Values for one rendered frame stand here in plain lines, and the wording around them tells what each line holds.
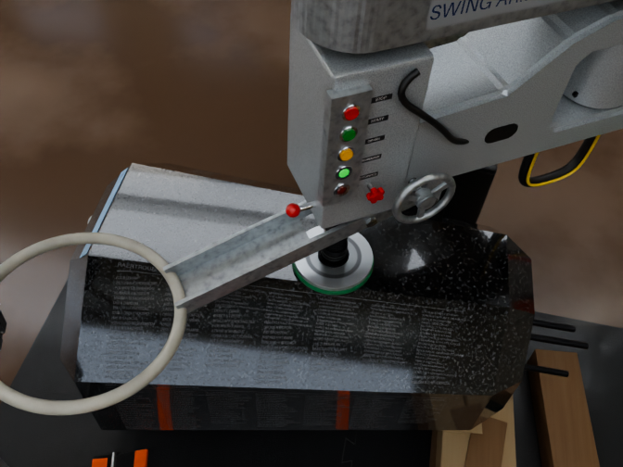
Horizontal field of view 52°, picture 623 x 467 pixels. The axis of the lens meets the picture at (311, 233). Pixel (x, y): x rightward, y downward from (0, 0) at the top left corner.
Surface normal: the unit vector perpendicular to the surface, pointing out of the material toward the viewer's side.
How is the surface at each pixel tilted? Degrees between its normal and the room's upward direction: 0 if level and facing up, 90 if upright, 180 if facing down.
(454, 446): 0
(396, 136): 90
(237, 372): 45
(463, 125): 90
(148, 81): 0
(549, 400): 0
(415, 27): 90
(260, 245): 16
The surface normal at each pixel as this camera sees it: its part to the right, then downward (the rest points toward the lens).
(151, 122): 0.04, -0.61
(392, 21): 0.37, 0.74
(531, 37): -0.56, -0.30
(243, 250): -0.21, -0.52
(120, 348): -0.05, 0.11
